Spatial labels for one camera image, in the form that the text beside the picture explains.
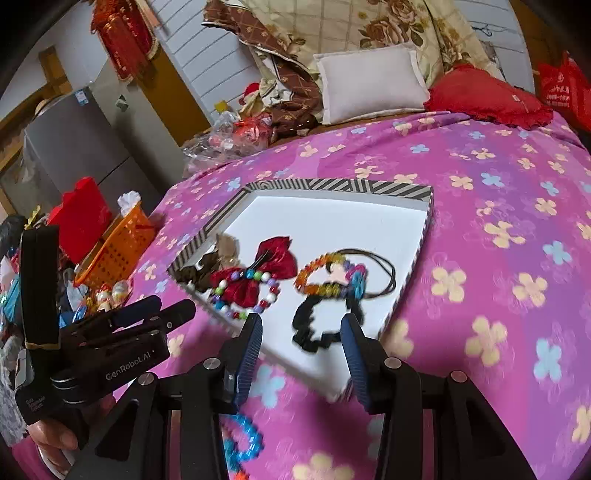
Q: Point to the white tissue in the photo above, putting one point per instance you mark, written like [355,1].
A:
[129,201]

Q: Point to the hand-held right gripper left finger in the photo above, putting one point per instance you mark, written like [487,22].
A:
[247,350]

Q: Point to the striped jewelry box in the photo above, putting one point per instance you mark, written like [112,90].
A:
[323,221]

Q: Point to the white pillow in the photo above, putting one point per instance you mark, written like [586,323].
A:
[369,83]

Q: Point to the black scrunchie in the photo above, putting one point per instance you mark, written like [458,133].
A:
[307,314]

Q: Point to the red tasselled knot decoration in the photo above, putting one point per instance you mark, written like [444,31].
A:
[122,32]

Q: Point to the red ruffled pillow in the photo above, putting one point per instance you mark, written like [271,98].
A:
[485,97]

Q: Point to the red white plush toy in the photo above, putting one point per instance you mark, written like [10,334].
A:
[251,92]

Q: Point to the straw hat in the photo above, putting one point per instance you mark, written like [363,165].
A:
[44,106]

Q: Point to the red paper bag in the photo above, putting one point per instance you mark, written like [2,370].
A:
[83,221]

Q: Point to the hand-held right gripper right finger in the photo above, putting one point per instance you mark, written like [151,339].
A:
[358,360]

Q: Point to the cream floral quilt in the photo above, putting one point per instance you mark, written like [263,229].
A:
[369,23]

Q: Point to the white slatted panel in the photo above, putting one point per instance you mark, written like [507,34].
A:
[203,55]

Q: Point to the person's left hand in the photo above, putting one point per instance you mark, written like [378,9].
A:
[51,438]

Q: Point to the tan fabric hair clip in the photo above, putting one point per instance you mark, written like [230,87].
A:
[226,244]

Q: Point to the red bow hair clip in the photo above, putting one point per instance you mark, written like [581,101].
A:
[272,265]

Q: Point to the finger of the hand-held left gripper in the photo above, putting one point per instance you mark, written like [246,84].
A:
[138,307]
[175,311]

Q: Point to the brown floral quilt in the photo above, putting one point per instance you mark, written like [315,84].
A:
[286,78]

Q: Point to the grey refrigerator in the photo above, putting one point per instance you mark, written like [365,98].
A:
[78,147]

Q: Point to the orange plastic basket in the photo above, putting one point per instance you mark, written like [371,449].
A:
[120,244]

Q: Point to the red shopping bag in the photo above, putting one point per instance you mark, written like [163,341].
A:
[565,83]

